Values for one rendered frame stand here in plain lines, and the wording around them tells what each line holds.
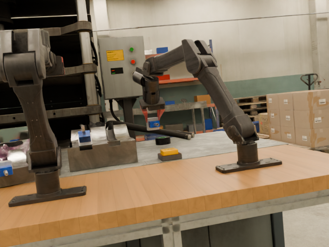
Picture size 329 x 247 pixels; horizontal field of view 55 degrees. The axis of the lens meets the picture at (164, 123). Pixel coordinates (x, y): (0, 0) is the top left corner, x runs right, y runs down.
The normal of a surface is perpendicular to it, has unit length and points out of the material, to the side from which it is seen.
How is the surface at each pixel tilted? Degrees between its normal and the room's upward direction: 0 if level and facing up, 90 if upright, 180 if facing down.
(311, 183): 90
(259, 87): 90
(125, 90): 90
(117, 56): 90
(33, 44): 63
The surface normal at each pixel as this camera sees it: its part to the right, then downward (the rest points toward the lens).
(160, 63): -0.60, 0.16
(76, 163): 0.22, 0.05
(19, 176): 0.50, 0.02
